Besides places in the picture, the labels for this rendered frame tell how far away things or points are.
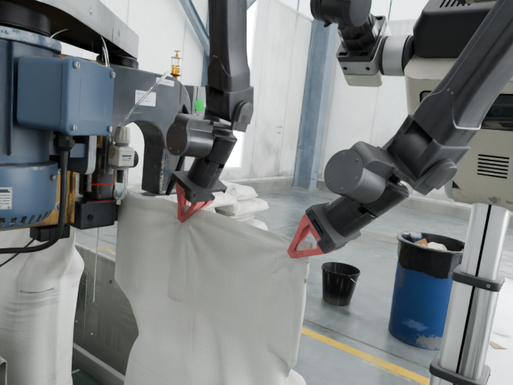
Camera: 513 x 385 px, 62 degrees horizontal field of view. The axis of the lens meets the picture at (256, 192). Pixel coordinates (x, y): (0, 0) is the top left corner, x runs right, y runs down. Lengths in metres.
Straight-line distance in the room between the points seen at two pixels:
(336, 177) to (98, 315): 1.31
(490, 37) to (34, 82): 0.51
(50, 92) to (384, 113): 8.72
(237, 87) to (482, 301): 0.79
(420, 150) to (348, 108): 8.87
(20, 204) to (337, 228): 0.42
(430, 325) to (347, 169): 2.46
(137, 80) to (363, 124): 8.45
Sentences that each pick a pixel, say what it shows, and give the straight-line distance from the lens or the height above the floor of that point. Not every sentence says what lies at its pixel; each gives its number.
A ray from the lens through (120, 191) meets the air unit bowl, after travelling 0.89.
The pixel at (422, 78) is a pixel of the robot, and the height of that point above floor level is 1.38.
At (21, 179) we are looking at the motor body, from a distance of 0.61.
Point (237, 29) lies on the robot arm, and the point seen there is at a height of 1.40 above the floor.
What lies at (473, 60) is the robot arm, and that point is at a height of 1.34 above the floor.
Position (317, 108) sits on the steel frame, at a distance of 9.47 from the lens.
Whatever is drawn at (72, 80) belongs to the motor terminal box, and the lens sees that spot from 0.56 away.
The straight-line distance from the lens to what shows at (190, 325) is 0.88.
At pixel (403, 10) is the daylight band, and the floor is 3.78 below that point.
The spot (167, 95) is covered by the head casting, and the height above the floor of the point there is 1.29.
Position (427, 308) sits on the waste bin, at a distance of 2.91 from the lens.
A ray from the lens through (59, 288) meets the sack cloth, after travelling 1.24.
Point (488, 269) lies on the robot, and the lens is 1.18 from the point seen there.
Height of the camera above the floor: 1.25
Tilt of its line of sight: 9 degrees down
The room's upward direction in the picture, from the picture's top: 6 degrees clockwise
